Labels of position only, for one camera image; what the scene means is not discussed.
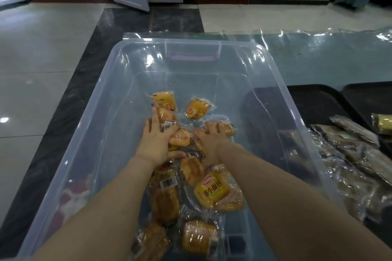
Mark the person's left hand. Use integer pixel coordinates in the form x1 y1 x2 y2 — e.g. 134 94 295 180
134 107 187 168

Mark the person's right hand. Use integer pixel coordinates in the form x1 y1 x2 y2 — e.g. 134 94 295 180
193 121 235 168

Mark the clear bread roll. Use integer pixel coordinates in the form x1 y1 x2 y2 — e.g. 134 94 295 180
196 119 238 138

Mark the bread packet with barcode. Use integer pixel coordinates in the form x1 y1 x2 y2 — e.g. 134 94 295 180
153 107 182 133

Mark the person's right forearm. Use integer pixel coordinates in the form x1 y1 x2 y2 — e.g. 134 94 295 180
210 143 392 261

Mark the person's left forearm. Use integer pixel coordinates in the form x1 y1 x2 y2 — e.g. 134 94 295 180
29 154 161 261

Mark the pile of yellow bread packets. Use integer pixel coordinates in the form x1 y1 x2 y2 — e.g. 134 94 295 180
131 91 246 261

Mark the clear plastic storage bin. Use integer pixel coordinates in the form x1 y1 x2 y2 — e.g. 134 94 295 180
17 38 347 261

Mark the large black plastic tray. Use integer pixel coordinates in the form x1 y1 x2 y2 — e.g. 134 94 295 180
243 84 392 249

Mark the pile of brown snack packets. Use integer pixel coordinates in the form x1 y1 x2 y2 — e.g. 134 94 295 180
309 115 392 225

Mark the yellow cake packet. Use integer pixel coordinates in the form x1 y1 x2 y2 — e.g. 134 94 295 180
371 113 392 135

